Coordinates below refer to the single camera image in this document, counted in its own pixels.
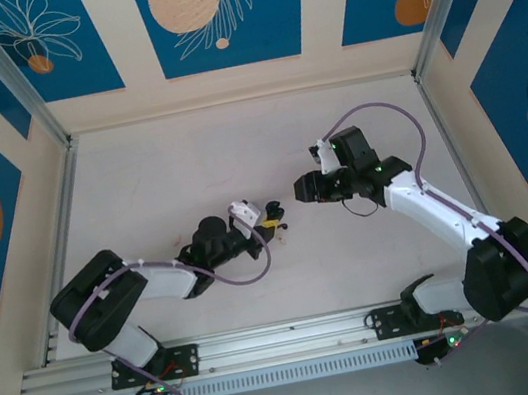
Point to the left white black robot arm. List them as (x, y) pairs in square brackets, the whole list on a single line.
[(166, 282)]

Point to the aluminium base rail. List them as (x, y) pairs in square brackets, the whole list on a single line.
[(288, 340)]

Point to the black earbud charging case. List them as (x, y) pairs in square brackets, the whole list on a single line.
[(274, 211)]

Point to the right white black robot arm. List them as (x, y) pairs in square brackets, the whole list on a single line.
[(428, 210)]

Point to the aluminium side rail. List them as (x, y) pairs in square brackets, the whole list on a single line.
[(449, 136), (62, 231)]

